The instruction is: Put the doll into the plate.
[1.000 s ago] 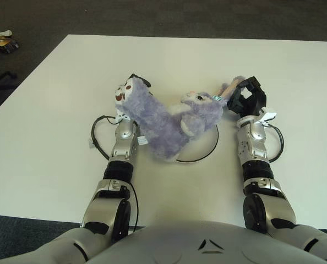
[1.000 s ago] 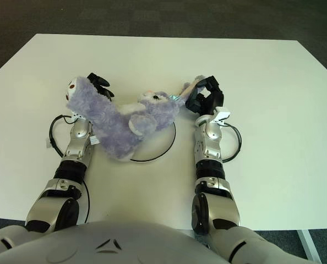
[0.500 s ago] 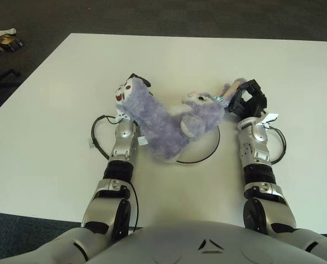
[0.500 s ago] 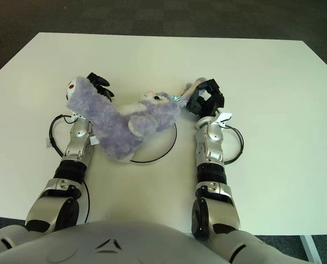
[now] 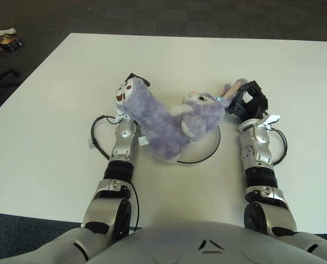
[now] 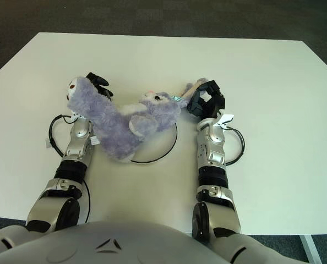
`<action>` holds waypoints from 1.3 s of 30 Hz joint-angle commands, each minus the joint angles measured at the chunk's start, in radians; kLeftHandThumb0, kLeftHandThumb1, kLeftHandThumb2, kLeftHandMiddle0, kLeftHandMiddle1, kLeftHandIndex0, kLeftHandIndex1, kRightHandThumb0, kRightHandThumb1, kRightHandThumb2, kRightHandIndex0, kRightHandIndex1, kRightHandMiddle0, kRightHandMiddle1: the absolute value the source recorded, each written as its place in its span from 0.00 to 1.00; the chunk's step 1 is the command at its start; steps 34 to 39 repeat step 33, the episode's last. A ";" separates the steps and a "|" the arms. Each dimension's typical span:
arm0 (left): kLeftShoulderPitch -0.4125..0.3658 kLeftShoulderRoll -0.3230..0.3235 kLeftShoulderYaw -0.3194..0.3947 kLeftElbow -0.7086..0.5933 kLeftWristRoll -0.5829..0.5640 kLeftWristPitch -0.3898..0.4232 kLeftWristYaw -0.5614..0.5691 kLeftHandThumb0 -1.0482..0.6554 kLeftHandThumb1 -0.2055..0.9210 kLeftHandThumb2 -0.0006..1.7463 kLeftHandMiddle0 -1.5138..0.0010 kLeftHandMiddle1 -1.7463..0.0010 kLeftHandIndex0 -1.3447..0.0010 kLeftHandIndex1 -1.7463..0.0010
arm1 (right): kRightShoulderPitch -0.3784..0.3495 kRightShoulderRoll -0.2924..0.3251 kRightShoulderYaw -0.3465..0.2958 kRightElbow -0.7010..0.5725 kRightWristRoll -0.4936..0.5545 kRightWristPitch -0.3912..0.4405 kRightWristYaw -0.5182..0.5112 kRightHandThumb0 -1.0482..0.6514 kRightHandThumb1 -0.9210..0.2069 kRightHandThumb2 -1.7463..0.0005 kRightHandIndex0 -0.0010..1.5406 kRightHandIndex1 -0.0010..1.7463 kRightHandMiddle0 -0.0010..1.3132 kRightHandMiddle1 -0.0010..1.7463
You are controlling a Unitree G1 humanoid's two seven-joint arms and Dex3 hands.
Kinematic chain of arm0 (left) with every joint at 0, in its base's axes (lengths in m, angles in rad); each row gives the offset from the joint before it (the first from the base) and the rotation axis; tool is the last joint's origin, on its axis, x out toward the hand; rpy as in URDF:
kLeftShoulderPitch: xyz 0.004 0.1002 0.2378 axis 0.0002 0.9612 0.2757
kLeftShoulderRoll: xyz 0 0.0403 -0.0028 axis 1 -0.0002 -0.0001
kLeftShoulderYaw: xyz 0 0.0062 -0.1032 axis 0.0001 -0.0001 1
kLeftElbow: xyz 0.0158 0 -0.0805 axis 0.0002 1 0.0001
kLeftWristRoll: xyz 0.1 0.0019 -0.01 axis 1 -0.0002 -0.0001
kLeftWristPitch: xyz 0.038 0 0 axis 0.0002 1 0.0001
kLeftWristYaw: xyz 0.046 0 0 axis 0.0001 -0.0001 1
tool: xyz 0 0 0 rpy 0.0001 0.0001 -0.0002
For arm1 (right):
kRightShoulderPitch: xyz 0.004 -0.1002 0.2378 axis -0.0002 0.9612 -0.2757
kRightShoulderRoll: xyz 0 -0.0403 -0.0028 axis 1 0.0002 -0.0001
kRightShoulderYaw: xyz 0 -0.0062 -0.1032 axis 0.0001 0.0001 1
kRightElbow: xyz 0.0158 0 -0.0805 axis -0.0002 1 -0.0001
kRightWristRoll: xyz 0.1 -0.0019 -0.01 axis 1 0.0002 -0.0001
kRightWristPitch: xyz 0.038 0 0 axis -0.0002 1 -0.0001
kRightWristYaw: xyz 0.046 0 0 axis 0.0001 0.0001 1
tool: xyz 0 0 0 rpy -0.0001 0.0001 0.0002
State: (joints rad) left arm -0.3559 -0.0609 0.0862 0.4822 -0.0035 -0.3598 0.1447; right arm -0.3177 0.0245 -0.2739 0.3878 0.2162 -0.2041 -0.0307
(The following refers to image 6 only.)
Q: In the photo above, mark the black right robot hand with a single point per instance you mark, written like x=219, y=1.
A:
x=215, y=104

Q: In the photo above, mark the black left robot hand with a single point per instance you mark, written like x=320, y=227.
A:
x=98, y=80

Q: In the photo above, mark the purple plush doll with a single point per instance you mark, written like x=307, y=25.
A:
x=111, y=129

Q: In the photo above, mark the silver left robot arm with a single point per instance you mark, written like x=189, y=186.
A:
x=75, y=145

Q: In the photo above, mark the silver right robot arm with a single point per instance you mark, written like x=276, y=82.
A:
x=213, y=148

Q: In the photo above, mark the white plate with black rim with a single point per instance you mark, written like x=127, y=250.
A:
x=158, y=145

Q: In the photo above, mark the white right wrist connector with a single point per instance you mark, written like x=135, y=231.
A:
x=225, y=119

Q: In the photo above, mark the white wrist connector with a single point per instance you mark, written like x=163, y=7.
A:
x=76, y=115
x=225, y=119

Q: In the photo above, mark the white left wrist connector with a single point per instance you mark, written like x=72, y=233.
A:
x=76, y=115

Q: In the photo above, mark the grey robot torso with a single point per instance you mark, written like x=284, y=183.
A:
x=111, y=242

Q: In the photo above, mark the grey table leg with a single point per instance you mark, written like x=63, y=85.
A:
x=309, y=250

